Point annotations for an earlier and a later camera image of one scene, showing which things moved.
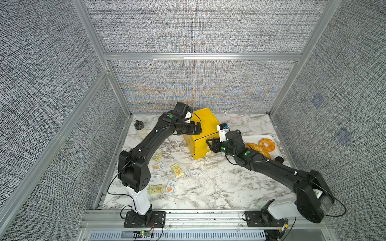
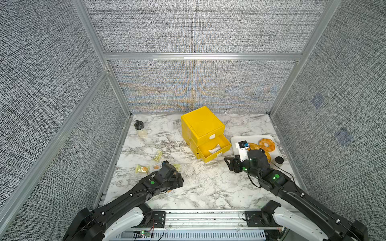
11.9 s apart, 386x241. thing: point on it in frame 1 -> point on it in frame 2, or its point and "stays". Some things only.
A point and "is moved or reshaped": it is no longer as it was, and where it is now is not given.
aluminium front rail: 111,220 stays
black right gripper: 215,144 -> 234,161
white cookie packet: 158,166 stays
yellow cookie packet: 177,171 stays
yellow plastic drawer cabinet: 196,144 is moved or reshaped
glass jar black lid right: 279,159 stays
